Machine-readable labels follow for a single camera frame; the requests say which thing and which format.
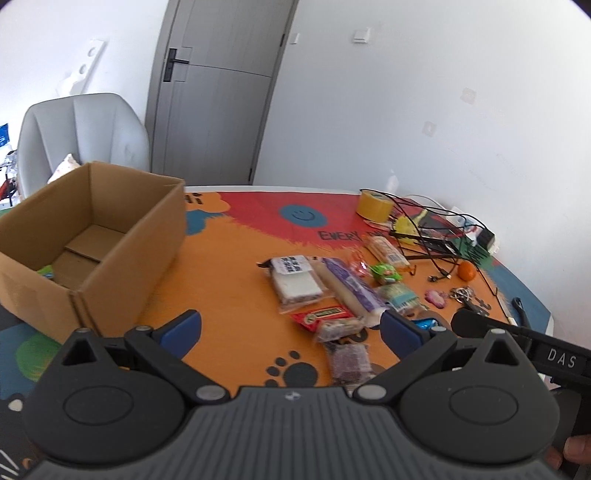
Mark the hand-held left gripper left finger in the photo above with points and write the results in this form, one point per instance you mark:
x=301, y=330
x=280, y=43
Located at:
x=182, y=330

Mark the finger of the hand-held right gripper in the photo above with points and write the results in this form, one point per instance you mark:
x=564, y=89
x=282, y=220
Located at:
x=471, y=321

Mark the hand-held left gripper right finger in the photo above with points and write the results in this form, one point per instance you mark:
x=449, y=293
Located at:
x=401, y=334

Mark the blue foil candy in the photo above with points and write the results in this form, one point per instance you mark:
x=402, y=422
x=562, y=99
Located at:
x=427, y=323

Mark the teal snack packet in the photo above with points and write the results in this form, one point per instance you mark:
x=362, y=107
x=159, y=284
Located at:
x=399, y=297

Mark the clear brown nut packet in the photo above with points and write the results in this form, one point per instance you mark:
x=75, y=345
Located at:
x=341, y=328

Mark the dark purple snack packet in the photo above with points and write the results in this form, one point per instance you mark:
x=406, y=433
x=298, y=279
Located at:
x=348, y=364

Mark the long purple snack packet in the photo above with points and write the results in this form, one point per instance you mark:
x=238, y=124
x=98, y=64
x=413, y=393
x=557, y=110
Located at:
x=355, y=290

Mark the red packet with green label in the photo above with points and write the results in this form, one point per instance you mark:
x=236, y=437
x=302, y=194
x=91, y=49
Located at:
x=323, y=315

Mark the brown cardboard box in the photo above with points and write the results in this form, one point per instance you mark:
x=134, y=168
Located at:
x=152, y=240

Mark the white sandwich packet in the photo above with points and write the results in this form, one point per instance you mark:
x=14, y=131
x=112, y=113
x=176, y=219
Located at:
x=295, y=284

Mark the small green snack packet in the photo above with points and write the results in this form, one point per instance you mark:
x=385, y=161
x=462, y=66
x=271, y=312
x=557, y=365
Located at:
x=46, y=272

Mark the person's right hand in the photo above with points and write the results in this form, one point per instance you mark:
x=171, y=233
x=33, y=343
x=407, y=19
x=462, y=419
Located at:
x=577, y=450

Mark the metal keyring with keys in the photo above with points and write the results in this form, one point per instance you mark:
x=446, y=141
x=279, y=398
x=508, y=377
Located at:
x=464, y=294

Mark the orange tangerine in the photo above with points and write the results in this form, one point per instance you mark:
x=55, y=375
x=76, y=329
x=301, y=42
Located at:
x=467, y=271

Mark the black pen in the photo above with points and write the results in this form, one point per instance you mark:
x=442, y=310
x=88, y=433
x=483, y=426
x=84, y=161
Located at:
x=521, y=310

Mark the bright green snack packet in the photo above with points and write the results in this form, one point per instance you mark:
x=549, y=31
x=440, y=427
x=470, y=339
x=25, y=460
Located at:
x=385, y=272

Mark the clear red candy packet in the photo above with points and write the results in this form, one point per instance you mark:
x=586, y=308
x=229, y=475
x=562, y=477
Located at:
x=358, y=267

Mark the black power adapter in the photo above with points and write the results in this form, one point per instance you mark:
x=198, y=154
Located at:
x=485, y=240

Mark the clear biscuit packet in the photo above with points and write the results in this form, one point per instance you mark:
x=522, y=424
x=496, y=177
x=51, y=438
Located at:
x=385, y=249

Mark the black metal stand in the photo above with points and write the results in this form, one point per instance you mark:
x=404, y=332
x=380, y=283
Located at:
x=415, y=240

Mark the yellow banana toy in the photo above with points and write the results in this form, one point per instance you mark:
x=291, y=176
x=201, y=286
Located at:
x=406, y=226

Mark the yellow tape roll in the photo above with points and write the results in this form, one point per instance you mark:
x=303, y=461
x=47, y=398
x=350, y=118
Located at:
x=369, y=207

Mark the white plastic bottle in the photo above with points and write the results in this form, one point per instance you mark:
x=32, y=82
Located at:
x=393, y=181

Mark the white dotted pillow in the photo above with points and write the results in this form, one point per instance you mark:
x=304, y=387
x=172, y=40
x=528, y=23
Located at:
x=64, y=168

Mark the grey door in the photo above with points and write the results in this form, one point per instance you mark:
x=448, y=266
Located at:
x=217, y=115

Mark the grey upholstered chair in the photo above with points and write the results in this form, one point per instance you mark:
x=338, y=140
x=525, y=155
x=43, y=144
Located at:
x=92, y=124

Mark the blue plastic bag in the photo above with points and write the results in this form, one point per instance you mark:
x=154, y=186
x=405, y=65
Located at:
x=3, y=134

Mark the white wall socket cover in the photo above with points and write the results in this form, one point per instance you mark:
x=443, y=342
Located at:
x=468, y=95

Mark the white wall hook panel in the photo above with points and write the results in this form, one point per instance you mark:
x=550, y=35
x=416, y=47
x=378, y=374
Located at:
x=83, y=67

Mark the white light switch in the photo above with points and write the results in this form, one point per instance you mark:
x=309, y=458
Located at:
x=362, y=35

